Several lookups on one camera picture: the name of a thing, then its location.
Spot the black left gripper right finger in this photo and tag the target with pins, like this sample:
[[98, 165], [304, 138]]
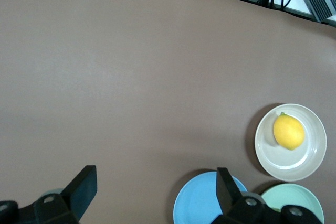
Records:
[[231, 197]]

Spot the blue plate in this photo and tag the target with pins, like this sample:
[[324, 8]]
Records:
[[197, 200]]

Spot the yellow lemon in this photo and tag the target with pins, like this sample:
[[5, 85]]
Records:
[[288, 132]]

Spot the beige plate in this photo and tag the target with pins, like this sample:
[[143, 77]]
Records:
[[286, 161]]

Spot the light green plate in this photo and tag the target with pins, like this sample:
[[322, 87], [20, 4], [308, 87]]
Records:
[[288, 197]]

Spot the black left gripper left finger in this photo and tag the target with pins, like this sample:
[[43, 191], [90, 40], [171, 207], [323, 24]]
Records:
[[78, 192]]

